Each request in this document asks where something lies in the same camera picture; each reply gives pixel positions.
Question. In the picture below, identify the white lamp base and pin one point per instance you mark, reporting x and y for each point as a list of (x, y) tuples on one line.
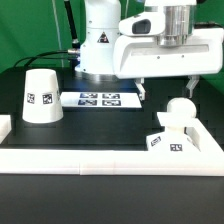
[(173, 138)]

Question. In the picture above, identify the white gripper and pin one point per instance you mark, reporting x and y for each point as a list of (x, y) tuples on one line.
[(138, 54)]

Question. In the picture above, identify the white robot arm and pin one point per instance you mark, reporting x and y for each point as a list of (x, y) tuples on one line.
[(161, 41)]

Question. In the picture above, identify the white marker plate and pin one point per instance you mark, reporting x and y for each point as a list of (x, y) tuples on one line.
[(100, 100)]

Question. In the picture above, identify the white lamp shade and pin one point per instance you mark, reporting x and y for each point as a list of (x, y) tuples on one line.
[(42, 102)]

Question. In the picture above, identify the white lamp bulb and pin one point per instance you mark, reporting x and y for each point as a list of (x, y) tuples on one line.
[(182, 105)]

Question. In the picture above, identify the white U-shaped fence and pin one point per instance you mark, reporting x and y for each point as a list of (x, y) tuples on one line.
[(209, 161)]

